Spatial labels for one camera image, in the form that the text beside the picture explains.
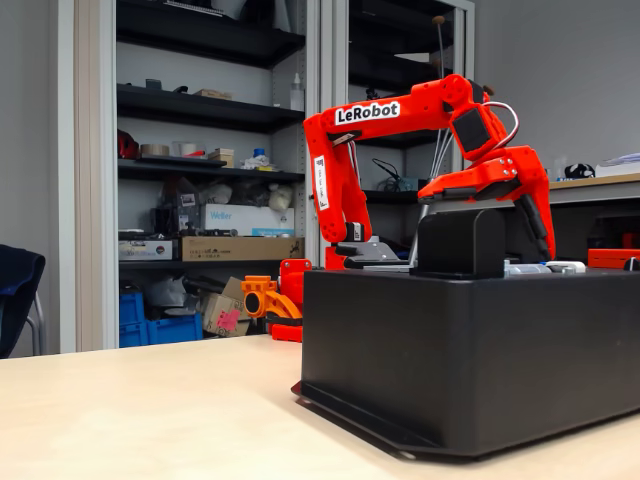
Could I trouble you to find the grey metal shelving cabinet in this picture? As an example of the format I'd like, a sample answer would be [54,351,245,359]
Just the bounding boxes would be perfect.
[74,0,321,354]
[319,0,476,271]

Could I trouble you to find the white servo cable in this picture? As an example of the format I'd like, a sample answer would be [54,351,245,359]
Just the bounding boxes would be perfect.
[482,101,521,151]

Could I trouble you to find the white plastic bag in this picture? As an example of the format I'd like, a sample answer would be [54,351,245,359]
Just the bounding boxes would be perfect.
[268,183,295,212]

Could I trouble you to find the black cable bundle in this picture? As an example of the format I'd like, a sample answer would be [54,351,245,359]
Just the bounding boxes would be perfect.
[372,158,419,194]

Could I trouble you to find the small cardboard box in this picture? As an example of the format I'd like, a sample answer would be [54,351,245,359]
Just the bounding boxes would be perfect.
[207,147,235,169]

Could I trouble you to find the clear plastic bottle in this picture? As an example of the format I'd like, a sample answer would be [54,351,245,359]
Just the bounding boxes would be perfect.
[289,72,305,111]

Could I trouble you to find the cardboard box with pink sticker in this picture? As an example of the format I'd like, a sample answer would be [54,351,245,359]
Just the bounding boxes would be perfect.
[202,292,251,337]

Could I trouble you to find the white Weller box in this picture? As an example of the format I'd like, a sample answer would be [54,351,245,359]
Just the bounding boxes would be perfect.
[202,203,296,237]

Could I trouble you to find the wooden workbench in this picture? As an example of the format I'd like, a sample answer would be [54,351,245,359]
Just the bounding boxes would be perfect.
[432,172,640,216]

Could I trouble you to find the long brown cardboard box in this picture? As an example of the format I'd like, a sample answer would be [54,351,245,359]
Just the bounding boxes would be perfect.
[180,235,305,262]

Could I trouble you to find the dark blue chair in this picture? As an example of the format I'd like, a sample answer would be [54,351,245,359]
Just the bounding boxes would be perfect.
[0,243,47,360]

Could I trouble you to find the black rounded post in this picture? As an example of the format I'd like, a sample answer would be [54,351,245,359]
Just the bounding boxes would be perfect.
[410,208,506,280]

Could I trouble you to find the small printed white box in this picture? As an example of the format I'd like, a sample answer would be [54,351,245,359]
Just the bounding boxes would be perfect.
[118,239,174,261]

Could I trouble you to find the blue plastic crate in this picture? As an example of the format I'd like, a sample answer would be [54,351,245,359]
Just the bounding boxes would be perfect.
[144,313,204,346]
[118,292,147,349]

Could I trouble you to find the red rounded object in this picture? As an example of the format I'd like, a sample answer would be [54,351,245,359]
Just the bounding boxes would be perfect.
[117,128,140,160]

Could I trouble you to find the thin stick with brown ball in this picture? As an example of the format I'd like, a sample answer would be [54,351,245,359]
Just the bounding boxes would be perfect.
[432,14,447,81]

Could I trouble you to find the black task board box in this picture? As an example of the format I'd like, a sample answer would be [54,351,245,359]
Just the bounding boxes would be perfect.
[291,267,640,460]

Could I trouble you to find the grey rod with cables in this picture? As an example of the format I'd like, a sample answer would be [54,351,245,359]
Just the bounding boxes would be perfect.
[408,127,456,269]

